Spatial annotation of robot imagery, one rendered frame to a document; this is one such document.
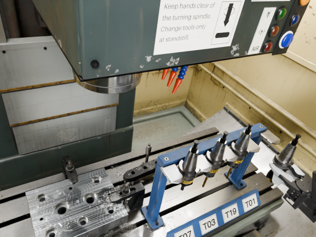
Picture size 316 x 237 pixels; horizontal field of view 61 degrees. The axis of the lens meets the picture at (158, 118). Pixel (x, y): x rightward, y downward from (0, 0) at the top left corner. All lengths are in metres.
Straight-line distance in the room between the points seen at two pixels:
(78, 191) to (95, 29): 0.76
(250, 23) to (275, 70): 1.03
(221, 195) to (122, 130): 0.61
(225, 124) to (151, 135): 0.52
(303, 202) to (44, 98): 1.00
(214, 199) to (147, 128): 0.90
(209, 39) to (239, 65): 1.23
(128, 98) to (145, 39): 0.97
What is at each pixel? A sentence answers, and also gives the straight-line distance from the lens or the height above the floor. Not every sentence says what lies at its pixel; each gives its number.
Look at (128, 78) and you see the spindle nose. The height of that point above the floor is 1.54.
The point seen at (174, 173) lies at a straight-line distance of 0.81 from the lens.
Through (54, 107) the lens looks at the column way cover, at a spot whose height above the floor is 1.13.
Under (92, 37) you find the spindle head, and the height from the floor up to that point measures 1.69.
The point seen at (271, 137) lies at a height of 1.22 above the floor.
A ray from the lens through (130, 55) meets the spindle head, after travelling 0.39.
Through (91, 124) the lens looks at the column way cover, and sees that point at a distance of 1.31.
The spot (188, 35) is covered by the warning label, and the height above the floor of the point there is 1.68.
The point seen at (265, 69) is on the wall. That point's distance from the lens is 1.56.
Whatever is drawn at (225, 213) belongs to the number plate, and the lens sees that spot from 1.12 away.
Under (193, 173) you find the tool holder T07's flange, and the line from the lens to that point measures 0.83.
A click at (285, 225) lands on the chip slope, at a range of 1.47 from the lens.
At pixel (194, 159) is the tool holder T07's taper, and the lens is 0.79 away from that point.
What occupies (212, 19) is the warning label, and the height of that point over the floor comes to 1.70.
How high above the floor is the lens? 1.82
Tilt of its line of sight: 38 degrees down
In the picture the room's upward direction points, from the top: 10 degrees clockwise
